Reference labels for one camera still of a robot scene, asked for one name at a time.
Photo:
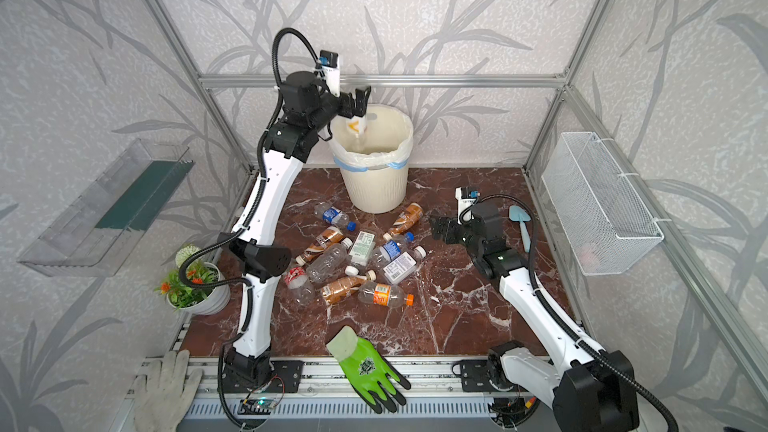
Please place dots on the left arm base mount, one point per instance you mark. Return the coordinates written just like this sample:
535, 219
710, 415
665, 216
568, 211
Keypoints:
241, 374

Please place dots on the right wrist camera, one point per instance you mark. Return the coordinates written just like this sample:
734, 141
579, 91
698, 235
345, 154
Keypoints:
466, 197

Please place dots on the white bin liner bag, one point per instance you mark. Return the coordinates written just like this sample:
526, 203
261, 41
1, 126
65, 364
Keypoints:
394, 138

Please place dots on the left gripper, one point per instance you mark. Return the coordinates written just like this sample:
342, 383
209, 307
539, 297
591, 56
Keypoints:
349, 104

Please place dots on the purple label bottle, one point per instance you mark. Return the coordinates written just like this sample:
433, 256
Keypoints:
404, 265

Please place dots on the teal garden trowel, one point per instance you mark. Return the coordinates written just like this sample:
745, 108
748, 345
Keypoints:
521, 217

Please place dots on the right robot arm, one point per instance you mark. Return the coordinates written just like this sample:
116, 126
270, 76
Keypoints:
587, 387

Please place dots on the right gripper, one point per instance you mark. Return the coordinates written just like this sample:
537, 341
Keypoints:
455, 231

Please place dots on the cream plastic waste bin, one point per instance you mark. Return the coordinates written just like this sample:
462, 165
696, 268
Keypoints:
377, 191

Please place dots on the red label small bottle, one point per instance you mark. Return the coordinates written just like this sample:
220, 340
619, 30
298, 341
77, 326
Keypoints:
299, 286

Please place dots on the white cotton glove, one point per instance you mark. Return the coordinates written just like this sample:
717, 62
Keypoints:
164, 395

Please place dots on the clear acrylic wall shelf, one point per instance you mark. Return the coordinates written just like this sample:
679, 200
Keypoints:
94, 236

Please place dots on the white wire mesh basket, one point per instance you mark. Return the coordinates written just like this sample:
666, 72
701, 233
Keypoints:
607, 224

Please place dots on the green label flat bottle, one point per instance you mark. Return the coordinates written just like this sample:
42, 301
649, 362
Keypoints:
362, 249

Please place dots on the green rubber work glove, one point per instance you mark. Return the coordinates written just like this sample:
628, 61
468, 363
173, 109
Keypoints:
371, 376

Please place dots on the blue label bottle near bin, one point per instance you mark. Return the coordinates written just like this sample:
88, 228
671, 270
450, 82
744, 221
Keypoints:
333, 216

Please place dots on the orange cap bottle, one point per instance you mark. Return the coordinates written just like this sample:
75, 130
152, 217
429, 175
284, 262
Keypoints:
390, 296

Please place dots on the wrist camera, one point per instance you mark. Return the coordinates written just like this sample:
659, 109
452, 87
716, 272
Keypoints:
330, 71
466, 197

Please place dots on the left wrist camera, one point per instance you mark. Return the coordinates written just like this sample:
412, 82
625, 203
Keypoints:
330, 71

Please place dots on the clear unlabelled plastic bottle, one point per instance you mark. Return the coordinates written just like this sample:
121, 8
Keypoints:
323, 268

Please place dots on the white yellow logo bottle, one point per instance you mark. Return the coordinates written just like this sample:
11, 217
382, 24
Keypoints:
360, 139

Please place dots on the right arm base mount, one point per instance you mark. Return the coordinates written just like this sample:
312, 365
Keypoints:
487, 375

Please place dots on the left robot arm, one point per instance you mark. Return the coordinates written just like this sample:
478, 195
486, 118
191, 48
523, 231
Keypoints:
307, 103

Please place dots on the blue cap Pepsi bottle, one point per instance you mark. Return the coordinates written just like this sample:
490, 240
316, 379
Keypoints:
390, 250

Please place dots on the nescafe bottle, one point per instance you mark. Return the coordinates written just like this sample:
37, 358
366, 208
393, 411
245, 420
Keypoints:
405, 221
322, 242
336, 291

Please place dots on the aluminium front rail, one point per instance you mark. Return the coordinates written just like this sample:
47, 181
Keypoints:
322, 376

